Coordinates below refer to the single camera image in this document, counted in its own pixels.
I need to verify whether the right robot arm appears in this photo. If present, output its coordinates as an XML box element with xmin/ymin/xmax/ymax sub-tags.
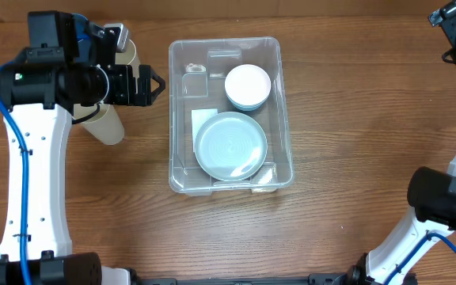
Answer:
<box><xmin>334</xmin><ymin>0</ymin><xmax>456</xmax><ymax>285</ymax></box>

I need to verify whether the pink bowl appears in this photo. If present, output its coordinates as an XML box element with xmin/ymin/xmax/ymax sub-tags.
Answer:
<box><xmin>224</xmin><ymin>64</ymin><xmax>271</xmax><ymax>105</ymax></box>

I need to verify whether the light blue bowl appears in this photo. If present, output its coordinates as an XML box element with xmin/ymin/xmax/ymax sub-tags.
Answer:
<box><xmin>230</xmin><ymin>101</ymin><xmax>264</xmax><ymax>112</ymax></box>

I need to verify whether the beige cup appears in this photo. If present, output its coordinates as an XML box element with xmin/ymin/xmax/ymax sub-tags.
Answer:
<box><xmin>115</xmin><ymin>40</ymin><xmax>140</xmax><ymax>69</ymax></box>
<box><xmin>80</xmin><ymin>104</ymin><xmax>125</xmax><ymax>145</ymax></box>

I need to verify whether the clear plastic storage bin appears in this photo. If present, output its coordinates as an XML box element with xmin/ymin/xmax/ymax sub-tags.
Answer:
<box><xmin>169</xmin><ymin>36</ymin><xmax>295</xmax><ymax>196</ymax></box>

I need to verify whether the right blue cable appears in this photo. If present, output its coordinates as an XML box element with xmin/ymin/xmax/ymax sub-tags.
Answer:
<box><xmin>382</xmin><ymin>231</ymin><xmax>456</xmax><ymax>285</ymax></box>

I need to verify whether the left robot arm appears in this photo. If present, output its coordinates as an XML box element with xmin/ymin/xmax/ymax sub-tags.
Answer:
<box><xmin>0</xmin><ymin>10</ymin><xmax>165</xmax><ymax>284</ymax></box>

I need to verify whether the rear dark blue cup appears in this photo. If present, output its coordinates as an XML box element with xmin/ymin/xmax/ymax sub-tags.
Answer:
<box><xmin>73</xmin><ymin>13</ymin><xmax>91</xmax><ymax>62</ymax></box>

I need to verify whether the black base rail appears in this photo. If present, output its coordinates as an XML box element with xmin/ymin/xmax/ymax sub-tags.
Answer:
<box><xmin>135</xmin><ymin>273</ymin><xmax>355</xmax><ymax>285</ymax></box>

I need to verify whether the grey plate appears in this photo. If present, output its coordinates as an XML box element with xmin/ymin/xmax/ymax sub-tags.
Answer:
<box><xmin>194</xmin><ymin>112</ymin><xmax>268</xmax><ymax>181</ymax></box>

